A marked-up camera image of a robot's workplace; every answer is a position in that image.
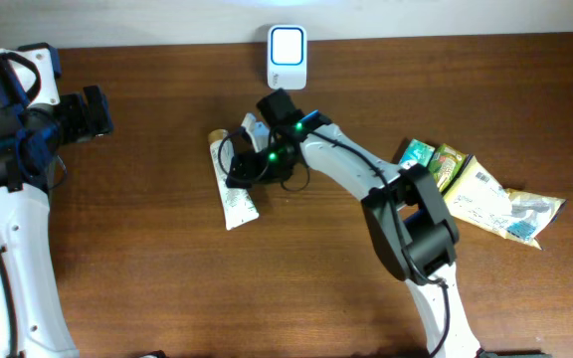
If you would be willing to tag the yellow snack bag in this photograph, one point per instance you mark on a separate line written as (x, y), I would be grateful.
(477, 198)

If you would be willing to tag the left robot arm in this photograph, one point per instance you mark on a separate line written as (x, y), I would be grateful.
(35, 122)

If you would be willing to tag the white tube with wooden cap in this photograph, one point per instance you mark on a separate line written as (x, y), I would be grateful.
(237, 204)

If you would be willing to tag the green drink carton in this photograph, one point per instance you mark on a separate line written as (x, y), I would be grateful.
(445, 164)

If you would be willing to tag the teal tissue pack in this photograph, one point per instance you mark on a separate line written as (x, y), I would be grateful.
(417, 152)

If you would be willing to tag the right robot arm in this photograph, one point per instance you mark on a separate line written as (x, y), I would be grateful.
(412, 231)

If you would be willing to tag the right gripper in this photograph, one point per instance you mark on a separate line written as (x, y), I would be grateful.
(241, 163)

